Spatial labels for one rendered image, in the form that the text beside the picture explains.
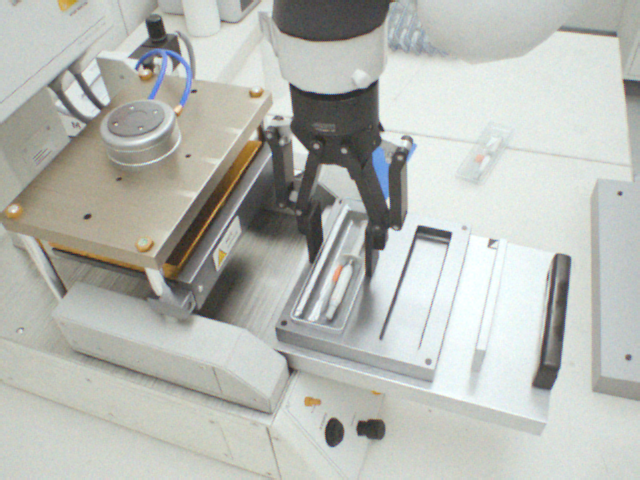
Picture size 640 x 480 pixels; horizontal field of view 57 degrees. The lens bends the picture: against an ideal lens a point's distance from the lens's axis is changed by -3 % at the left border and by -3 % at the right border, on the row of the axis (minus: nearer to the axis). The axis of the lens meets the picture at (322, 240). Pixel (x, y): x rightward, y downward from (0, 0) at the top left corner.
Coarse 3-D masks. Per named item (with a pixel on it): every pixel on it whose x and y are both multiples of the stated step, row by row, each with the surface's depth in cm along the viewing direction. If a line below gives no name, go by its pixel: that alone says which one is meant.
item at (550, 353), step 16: (560, 256) 64; (560, 272) 62; (560, 288) 61; (560, 304) 60; (544, 320) 60; (560, 320) 58; (544, 336) 58; (560, 336) 57; (544, 352) 56; (560, 352) 56; (544, 368) 55; (544, 384) 57
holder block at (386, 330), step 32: (416, 224) 70; (448, 224) 70; (384, 256) 67; (416, 256) 69; (448, 256) 67; (384, 288) 64; (416, 288) 66; (448, 288) 64; (288, 320) 62; (352, 320) 62; (384, 320) 61; (416, 320) 63; (448, 320) 63; (352, 352) 60; (384, 352) 59; (416, 352) 59
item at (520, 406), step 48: (480, 240) 71; (288, 288) 68; (480, 288) 67; (528, 288) 66; (480, 336) 58; (528, 336) 62; (384, 384) 60; (432, 384) 59; (480, 384) 59; (528, 384) 58; (528, 432) 58
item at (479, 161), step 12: (492, 132) 117; (504, 132) 117; (480, 144) 115; (492, 144) 115; (504, 144) 115; (468, 156) 113; (480, 156) 112; (492, 156) 112; (468, 168) 110; (480, 168) 110; (480, 180) 108
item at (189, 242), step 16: (256, 144) 72; (240, 160) 70; (224, 176) 68; (240, 176) 68; (224, 192) 66; (208, 208) 64; (192, 224) 63; (208, 224) 63; (192, 240) 61; (64, 256) 66; (80, 256) 65; (96, 256) 63; (176, 256) 60; (128, 272) 63; (144, 272) 63; (176, 272) 60
